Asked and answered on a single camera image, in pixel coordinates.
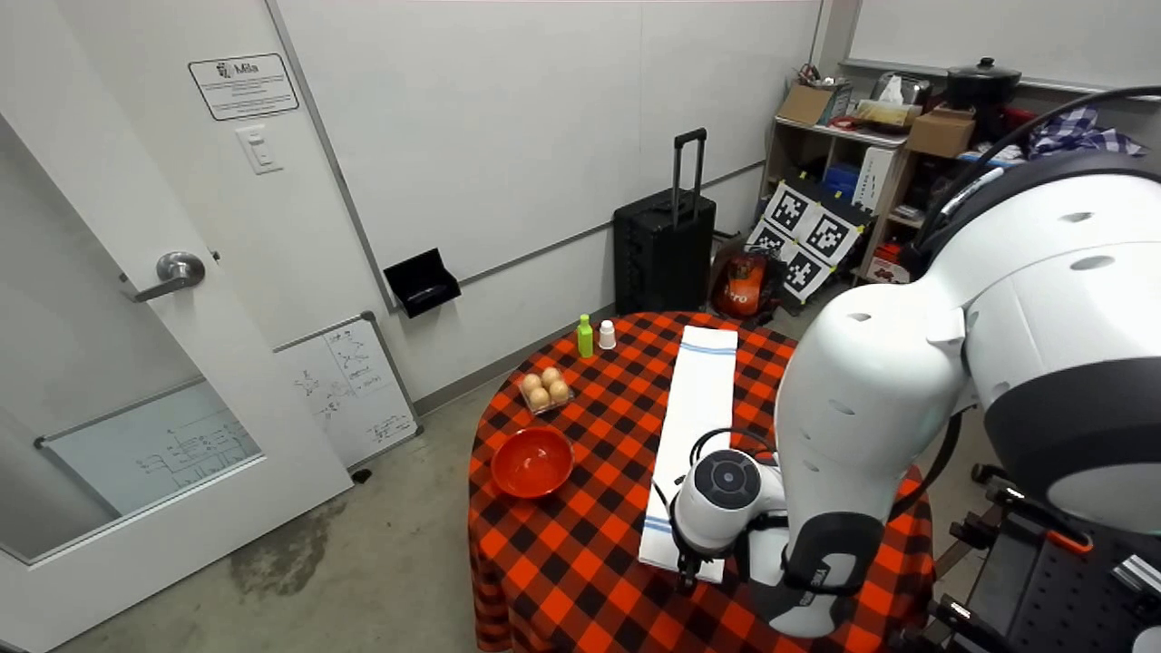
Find large wall whiteboard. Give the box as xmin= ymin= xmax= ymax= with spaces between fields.
xmin=261 ymin=0 xmax=843 ymax=293
xmin=844 ymin=0 xmax=1161 ymax=101

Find small leaning whiteboard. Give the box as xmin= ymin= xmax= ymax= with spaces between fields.
xmin=271 ymin=312 xmax=420 ymax=476

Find white door with window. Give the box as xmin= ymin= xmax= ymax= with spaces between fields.
xmin=0 ymin=0 xmax=357 ymax=653

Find black orange clamp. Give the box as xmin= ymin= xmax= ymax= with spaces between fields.
xmin=925 ymin=592 xmax=1013 ymax=653
xmin=948 ymin=461 xmax=1098 ymax=562

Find black cooking pot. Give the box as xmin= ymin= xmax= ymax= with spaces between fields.
xmin=942 ymin=54 xmax=1026 ymax=118

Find black white marker board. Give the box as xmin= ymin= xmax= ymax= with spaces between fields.
xmin=740 ymin=179 xmax=878 ymax=303

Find wooden shelf unit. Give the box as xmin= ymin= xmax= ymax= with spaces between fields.
xmin=765 ymin=77 xmax=1007 ymax=289

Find white door sign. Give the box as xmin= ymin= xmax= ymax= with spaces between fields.
xmin=186 ymin=49 xmax=304 ymax=126

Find red black plaid tablecloth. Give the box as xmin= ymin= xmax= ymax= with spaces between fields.
xmin=464 ymin=308 xmax=940 ymax=653

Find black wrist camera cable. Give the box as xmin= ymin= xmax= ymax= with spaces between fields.
xmin=648 ymin=419 xmax=735 ymax=588

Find white plastic bag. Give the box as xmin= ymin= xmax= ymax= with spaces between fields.
xmin=866 ymin=69 xmax=912 ymax=123

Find red bowl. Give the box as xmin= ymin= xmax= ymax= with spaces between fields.
xmin=486 ymin=426 xmax=577 ymax=505

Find black suitcase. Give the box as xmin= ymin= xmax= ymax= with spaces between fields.
xmin=609 ymin=126 xmax=718 ymax=320

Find silver door handle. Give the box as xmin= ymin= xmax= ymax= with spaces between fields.
xmin=126 ymin=251 xmax=209 ymax=308

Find white towel with blue stripes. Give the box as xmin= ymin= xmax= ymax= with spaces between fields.
xmin=636 ymin=324 xmax=743 ymax=588

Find black perforated robot table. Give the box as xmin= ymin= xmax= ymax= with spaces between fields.
xmin=928 ymin=456 xmax=1161 ymax=653

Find black wall box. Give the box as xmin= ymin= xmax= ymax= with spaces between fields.
xmin=380 ymin=245 xmax=464 ymax=324

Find cardboard box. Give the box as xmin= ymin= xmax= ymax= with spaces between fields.
xmin=778 ymin=78 xmax=843 ymax=130
xmin=905 ymin=106 xmax=981 ymax=163

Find small white wall plate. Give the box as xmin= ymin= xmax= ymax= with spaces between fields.
xmin=232 ymin=123 xmax=288 ymax=179

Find blue patterned cloth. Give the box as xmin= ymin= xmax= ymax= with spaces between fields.
xmin=1026 ymin=106 xmax=1146 ymax=166

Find orange bag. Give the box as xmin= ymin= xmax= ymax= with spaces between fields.
xmin=706 ymin=245 xmax=780 ymax=326

